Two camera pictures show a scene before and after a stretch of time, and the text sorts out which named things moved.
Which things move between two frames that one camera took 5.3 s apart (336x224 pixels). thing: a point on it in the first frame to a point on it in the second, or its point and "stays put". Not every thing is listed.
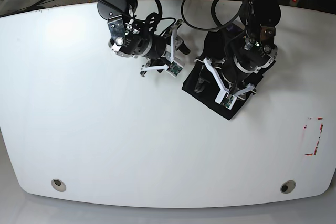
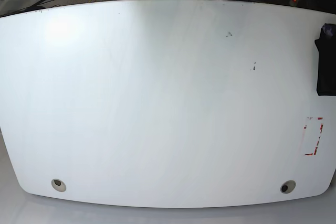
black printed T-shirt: (203, 84) to (326, 61)
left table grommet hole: (58, 185) stays put
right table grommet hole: (287, 187) stays put
